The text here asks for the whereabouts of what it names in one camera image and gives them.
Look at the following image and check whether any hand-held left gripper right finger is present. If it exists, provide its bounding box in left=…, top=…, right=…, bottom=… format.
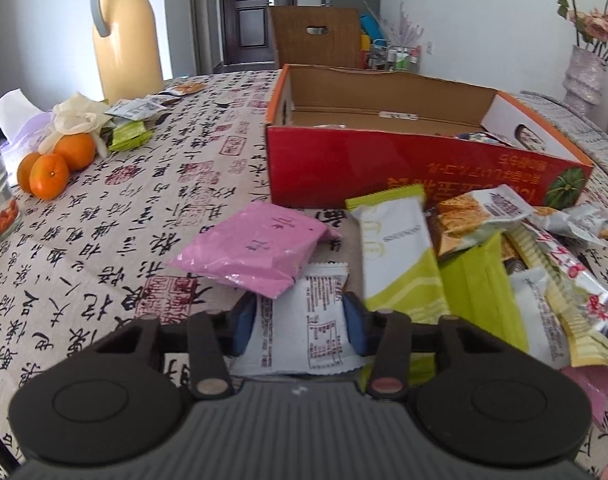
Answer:
left=343, top=294, right=517, bottom=403

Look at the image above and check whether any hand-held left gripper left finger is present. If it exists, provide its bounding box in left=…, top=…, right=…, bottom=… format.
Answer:
left=90, top=296, right=257, bottom=401

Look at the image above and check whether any pink snack packet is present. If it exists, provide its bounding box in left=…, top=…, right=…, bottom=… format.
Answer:
left=559, top=362, right=608, bottom=426
left=168, top=202, right=342, bottom=298

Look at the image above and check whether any white and green snack packet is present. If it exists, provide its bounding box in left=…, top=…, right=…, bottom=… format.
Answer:
left=345, top=185, right=452, bottom=326

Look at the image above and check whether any red cardboard box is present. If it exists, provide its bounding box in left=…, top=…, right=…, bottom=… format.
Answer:
left=265, top=64, right=595, bottom=209

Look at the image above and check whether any yellow striped silver snack packet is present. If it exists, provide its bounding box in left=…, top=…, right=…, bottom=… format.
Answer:
left=504, top=220, right=608, bottom=368

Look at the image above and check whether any brown snack packet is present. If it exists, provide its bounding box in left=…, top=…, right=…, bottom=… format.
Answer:
left=501, top=247, right=527, bottom=276

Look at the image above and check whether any small green sachet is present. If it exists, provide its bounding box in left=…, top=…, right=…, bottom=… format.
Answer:
left=108, top=121, right=155, bottom=152

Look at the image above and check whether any small colourful snack packet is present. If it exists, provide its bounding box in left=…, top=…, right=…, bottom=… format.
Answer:
left=454, top=130, right=515, bottom=147

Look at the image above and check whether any small white sachet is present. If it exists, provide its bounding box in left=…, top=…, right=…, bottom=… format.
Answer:
left=104, top=97, right=167, bottom=122

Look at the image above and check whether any small orange sachet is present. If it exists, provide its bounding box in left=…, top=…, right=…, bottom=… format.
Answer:
left=161, top=82, right=205, bottom=97

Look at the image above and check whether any wooden chair back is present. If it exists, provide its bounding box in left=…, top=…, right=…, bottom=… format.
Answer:
left=268, top=5, right=362, bottom=71

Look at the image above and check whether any purple plastic bag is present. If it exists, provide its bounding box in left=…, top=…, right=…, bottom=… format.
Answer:
left=1, top=112, right=54, bottom=161

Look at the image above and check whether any grey patterned cloth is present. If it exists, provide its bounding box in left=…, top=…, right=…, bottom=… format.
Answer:
left=519, top=89, right=608, bottom=201

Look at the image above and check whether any blue plastic item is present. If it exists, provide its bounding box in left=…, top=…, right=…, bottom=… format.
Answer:
left=360, top=12, right=389, bottom=43

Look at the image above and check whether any yellow thermos jug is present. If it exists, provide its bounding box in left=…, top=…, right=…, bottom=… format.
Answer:
left=90, top=0, right=165, bottom=106

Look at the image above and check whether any dried lavender bunch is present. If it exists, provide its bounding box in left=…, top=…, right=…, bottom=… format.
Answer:
left=384, top=2, right=429, bottom=48

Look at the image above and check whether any dark brown door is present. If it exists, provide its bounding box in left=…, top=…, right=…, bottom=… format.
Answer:
left=219, top=0, right=279, bottom=68

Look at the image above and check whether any white tissue paper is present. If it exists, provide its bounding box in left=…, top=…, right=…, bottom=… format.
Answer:
left=0, top=88, right=52, bottom=141

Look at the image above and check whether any purple ribbed vase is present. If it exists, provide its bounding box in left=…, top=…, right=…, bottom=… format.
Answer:
left=561, top=45, right=607, bottom=118

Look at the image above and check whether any wire rack with bottles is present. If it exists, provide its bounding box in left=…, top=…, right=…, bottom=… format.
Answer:
left=369, top=42, right=422, bottom=73

